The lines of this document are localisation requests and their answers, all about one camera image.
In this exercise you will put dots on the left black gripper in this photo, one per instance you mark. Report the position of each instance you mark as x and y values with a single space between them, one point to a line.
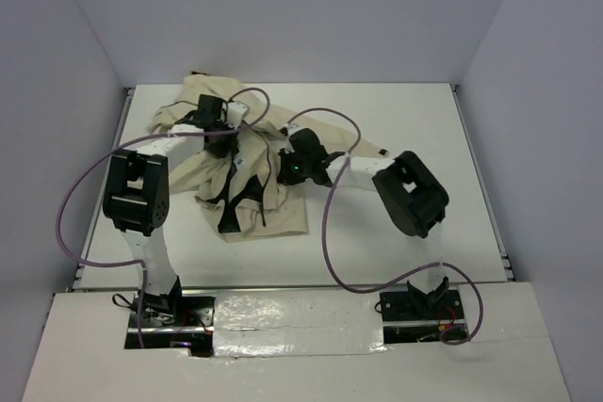
223 151

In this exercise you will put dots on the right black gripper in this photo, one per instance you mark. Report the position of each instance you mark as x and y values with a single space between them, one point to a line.
286 175

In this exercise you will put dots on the beige jacket black lining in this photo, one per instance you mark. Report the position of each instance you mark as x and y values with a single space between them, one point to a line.
239 193

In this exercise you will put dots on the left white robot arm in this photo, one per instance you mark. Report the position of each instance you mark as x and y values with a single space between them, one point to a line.
137 193

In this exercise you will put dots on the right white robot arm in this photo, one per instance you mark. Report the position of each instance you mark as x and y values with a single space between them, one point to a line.
413 198

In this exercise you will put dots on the silver tape sheet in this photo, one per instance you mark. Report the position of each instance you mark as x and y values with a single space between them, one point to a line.
296 323

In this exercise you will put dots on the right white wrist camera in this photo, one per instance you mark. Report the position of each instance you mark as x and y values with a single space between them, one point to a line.
289 129

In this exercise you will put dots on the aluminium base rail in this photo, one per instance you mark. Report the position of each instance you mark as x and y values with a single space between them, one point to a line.
192 329

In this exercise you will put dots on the right table edge rail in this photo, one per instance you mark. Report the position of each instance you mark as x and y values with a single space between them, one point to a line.
504 255

